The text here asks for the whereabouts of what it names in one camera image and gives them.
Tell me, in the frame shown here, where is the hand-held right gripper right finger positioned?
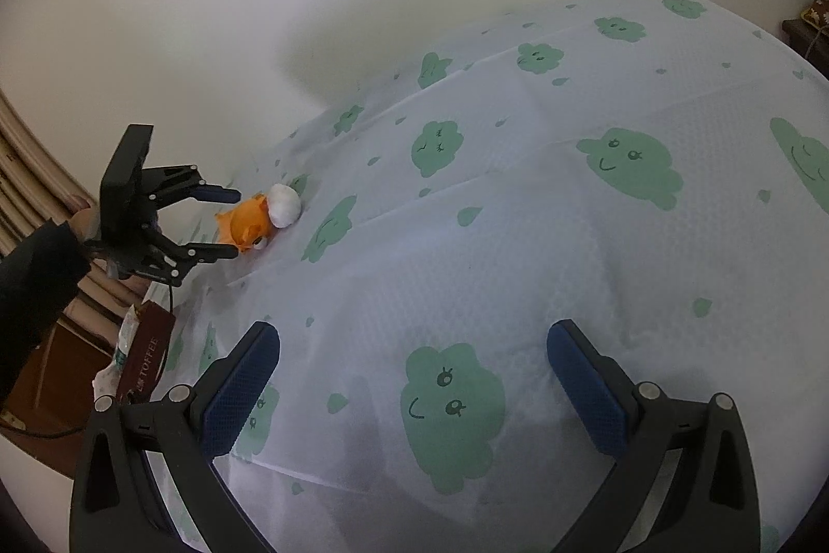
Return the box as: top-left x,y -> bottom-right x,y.
546,320 -> 762,553

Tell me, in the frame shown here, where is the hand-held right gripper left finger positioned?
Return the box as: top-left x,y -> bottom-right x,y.
68,321 -> 282,553

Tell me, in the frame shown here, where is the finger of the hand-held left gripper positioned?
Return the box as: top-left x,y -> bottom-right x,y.
139,163 -> 242,215
83,231 -> 240,288

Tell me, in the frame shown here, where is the orange plush toy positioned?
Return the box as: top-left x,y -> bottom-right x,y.
213,193 -> 287,257

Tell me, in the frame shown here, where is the dark red box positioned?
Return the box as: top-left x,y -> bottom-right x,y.
118,300 -> 177,406

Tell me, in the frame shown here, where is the person's left forearm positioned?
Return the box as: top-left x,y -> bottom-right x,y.
0,219 -> 93,406

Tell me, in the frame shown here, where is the white soft ball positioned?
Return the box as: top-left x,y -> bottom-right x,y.
267,182 -> 304,228

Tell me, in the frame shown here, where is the person's left hand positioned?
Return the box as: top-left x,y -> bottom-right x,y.
68,194 -> 105,243

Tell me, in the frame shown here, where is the beige patterned curtain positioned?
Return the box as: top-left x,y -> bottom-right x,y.
0,93 -> 160,334

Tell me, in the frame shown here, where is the cloud print bed sheet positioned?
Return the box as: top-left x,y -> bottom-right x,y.
139,0 -> 829,553

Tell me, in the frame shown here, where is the brown wooden cabinet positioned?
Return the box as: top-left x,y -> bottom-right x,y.
0,294 -> 127,479

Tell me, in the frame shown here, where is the dark wooden side table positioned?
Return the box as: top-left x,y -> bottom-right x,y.
780,0 -> 829,75

